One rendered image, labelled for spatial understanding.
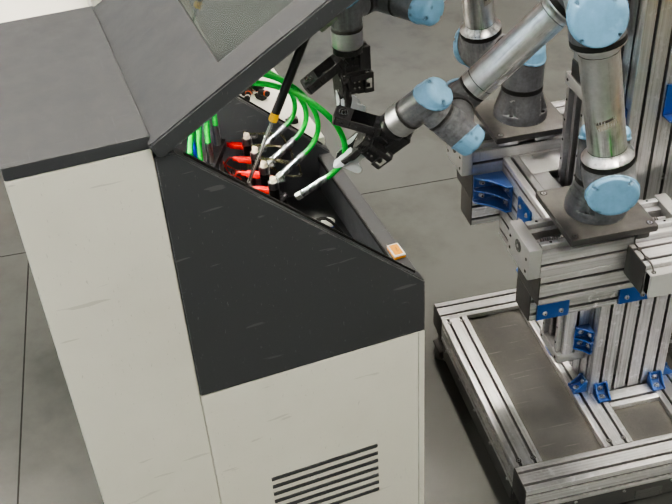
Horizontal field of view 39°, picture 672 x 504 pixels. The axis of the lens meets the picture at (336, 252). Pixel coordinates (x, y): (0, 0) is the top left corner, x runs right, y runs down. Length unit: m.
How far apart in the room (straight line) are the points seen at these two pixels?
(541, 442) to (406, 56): 3.07
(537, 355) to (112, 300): 1.61
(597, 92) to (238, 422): 1.14
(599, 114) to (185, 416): 1.17
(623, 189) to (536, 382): 1.11
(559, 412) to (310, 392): 0.94
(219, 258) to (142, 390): 0.38
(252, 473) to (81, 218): 0.92
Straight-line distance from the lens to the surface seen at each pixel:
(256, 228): 2.06
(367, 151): 2.23
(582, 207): 2.38
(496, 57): 2.19
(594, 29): 1.99
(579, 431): 3.02
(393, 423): 2.61
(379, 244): 2.45
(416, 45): 5.67
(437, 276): 3.86
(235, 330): 2.21
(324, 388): 2.42
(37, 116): 2.03
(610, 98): 2.09
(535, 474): 2.86
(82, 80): 2.14
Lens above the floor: 2.41
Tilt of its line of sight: 37 degrees down
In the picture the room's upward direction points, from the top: 4 degrees counter-clockwise
